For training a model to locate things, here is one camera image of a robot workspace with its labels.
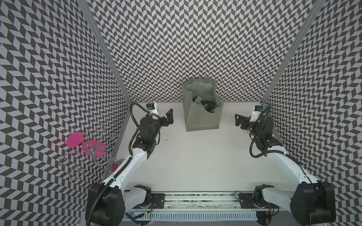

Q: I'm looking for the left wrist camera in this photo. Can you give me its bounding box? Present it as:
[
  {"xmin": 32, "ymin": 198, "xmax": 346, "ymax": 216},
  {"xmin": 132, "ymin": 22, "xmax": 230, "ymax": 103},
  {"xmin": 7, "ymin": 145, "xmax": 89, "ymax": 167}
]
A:
[{"xmin": 146, "ymin": 102, "xmax": 158, "ymax": 115}]

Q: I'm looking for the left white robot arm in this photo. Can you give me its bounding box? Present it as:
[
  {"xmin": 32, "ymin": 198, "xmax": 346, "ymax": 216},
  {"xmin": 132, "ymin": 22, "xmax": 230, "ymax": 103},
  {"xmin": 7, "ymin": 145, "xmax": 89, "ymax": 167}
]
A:
[{"xmin": 85, "ymin": 109, "xmax": 173, "ymax": 226}]

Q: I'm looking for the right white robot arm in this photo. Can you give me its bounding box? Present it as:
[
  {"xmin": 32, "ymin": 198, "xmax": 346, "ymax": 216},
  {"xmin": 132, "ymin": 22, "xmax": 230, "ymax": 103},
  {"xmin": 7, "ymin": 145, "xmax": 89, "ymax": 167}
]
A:
[{"xmin": 235, "ymin": 112, "xmax": 337, "ymax": 226}]

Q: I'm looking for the grey square analog clock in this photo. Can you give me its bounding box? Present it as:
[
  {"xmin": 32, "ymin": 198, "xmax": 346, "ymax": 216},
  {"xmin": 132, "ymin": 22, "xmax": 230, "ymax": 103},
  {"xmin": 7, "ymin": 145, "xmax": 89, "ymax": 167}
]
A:
[{"xmin": 193, "ymin": 96, "xmax": 203, "ymax": 104}]

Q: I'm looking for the pink wire cup stand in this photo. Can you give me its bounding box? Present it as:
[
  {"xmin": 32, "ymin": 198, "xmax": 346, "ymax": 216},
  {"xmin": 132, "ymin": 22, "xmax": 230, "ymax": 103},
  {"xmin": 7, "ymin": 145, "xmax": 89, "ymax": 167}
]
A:
[{"xmin": 58, "ymin": 124, "xmax": 119, "ymax": 181}]

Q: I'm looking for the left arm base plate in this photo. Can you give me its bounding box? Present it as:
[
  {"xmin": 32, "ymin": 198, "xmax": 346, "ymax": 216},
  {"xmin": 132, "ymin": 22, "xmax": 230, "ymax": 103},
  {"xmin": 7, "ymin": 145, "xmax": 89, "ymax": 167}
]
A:
[{"xmin": 150, "ymin": 193, "xmax": 166, "ymax": 209}]

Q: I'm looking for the green rectangular analog clock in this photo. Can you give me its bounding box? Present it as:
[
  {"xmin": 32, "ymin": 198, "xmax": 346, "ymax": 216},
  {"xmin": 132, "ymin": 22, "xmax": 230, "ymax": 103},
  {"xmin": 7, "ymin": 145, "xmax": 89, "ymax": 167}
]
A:
[{"xmin": 201, "ymin": 101, "xmax": 218, "ymax": 113}]

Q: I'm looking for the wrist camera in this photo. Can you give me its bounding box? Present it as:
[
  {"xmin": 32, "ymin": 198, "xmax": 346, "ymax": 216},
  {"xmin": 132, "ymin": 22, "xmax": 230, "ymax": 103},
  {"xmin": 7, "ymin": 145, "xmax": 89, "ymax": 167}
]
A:
[
  {"xmin": 146, "ymin": 102, "xmax": 158, "ymax": 115},
  {"xmin": 249, "ymin": 105, "xmax": 264, "ymax": 122}
]

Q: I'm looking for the aluminium front rail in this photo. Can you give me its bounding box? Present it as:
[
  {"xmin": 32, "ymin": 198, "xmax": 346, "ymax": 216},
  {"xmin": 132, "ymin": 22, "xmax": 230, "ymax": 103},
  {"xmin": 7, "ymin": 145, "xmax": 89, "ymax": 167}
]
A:
[{"xmin": 124, "ymin": 191, "xmax": 320, "ymax": 211}]

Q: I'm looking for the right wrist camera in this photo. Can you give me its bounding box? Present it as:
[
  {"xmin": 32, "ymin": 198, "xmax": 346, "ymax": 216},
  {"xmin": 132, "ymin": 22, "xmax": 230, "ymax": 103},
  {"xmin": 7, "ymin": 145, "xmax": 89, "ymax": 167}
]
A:
[{"xmin": 249, "ymin": 105, "xmax": 264, "ymax": 122}]

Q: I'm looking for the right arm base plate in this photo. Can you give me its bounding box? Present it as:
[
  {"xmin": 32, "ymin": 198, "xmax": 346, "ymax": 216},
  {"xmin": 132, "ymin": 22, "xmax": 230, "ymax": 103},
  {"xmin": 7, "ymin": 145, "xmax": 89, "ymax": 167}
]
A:
[{"xmin": 234, "ymin": 192, "xmax": 280, "ymax": 211}]

